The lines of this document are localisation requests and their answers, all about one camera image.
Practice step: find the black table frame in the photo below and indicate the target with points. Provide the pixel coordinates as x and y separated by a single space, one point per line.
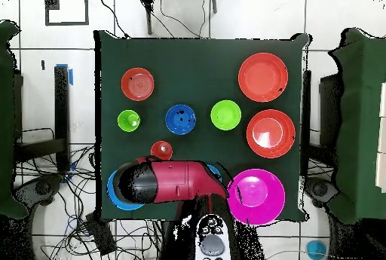
61 106
306 106

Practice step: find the dark grey floor base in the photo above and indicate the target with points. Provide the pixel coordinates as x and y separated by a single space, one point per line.
42 187
319 190

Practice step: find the orange cup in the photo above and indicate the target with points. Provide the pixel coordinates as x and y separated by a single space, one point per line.
161 151

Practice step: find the black power box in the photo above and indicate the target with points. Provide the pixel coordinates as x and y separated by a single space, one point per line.
101 236

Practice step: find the green cup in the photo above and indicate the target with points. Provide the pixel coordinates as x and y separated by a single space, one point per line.
128 120

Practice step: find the small orange bowl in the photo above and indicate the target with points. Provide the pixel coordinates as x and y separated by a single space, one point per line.
137 84

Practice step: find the small light blue bowl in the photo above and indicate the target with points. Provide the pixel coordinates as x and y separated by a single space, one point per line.
214 170

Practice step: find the green bowl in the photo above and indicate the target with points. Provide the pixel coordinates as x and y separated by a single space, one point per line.
225 115

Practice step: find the neighbouring green cloth table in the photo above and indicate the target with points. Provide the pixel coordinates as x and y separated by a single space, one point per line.
362 121
7 121

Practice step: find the large light blue bowl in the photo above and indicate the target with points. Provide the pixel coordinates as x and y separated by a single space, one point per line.
111 192

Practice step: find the dark green tablecloth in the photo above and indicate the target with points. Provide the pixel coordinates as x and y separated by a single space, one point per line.
193 61

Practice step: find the large orange bowl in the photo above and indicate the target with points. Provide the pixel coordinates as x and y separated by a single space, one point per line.
270 133
263 77

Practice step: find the light blue bowl on floor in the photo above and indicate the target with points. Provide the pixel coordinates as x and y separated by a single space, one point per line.
316 249

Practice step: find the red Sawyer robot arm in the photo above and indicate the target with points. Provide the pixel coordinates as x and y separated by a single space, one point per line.
181 181

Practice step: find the black metal stand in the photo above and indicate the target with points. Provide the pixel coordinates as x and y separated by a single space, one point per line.
148 15

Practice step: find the dark blue bowl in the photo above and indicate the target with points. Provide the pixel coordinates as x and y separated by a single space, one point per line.
181 124

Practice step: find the large pink bowl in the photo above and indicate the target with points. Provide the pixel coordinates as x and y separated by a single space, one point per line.
262 199

